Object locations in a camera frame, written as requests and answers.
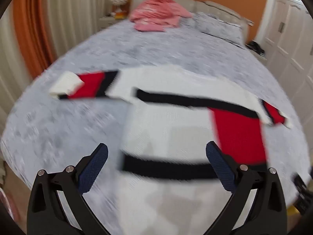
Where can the pink clothes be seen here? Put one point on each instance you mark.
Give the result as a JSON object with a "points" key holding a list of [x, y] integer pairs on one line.
{"points": [[156, 12]]}

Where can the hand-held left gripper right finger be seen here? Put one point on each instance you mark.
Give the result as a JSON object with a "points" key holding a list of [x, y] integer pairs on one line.
{"points": [[221, 169]]}

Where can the beige padded headboard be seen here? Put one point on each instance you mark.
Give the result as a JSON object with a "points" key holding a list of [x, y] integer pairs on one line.
{"points": [[220, 8]]}

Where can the dark object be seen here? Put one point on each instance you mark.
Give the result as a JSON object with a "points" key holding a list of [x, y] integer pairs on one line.
{"points": [[255, 47]]}

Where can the white wardrobe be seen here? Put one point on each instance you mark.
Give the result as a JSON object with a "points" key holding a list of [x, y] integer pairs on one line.
{"points": [[288, 41]]}

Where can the white curtain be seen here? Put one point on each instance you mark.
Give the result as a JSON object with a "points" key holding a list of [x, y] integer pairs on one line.
{"points": [[12, 66], [73, 9]]}

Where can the white red black knit sweater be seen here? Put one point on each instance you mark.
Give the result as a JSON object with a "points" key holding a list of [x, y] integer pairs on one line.
{"points": [[159, 127]]}

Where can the white nightstand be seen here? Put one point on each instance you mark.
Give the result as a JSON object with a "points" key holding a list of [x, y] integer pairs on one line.
{"points": [[107, 22]]}

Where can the grey butterfly print blanket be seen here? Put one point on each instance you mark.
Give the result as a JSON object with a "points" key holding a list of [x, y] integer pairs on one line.
{"points": [[146, 49]]}

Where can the orange curtain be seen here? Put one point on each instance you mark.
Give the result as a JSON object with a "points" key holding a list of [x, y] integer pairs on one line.
{"points": [[31, 29]]}

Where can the grey print pillow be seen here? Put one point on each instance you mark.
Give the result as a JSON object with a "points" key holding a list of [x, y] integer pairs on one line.
{"points": [[215, 27]]}

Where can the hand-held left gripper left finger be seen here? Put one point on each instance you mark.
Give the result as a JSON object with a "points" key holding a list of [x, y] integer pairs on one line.
{"points": [[94, 169]]}

